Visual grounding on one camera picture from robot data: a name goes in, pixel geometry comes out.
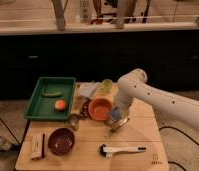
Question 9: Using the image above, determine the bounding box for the dark brown object beside bowl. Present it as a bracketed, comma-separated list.
[80, 101, 89, 118]

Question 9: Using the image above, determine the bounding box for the black cable right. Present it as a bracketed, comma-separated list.
[158, 125, 199, 152]

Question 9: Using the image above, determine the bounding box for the green cucumber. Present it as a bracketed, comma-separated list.
[41, 92, 62, 98]

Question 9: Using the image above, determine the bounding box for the white cloth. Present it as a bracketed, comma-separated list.
[79, 82, 99, 99]

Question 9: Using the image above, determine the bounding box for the orange red bowl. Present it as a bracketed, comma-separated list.
[88, 97, 113, 121]

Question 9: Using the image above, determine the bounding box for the wooden block with black strip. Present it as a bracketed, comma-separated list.
[30, 133, 45, 160]

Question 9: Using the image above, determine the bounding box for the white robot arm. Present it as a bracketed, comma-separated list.
[114, 69, 199, 132]

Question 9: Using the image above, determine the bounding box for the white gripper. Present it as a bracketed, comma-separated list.
[114, 91, 133, 118]

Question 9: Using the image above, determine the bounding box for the blue sponge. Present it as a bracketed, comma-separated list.
[109, 107, 121, 122]

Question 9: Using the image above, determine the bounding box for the yellow green cup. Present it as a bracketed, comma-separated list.
[100, 79, 113, 94]

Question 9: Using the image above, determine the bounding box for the white black brush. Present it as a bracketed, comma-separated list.
[99, 144, 146, 158]

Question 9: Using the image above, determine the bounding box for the orange peach fruit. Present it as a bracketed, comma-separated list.
[54, 100, 66, 111]

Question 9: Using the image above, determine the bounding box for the black cable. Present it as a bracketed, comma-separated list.
[158, 125, 199, 152]
[0, 109, 22, 146]

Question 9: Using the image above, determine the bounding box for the small metal cup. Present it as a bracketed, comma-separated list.
[67, 114, 79, 131]

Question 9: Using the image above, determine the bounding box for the dark purple bowl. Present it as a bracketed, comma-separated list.
[48, 128, 75, 156]

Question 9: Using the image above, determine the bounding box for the silver fork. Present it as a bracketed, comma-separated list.
[105, 117, 130, 138]

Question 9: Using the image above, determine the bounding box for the green plastic tray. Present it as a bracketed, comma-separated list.
[25, 77, 76, 121]

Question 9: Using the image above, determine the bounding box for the black cable left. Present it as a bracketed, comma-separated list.
[0, 109, 22, 146]

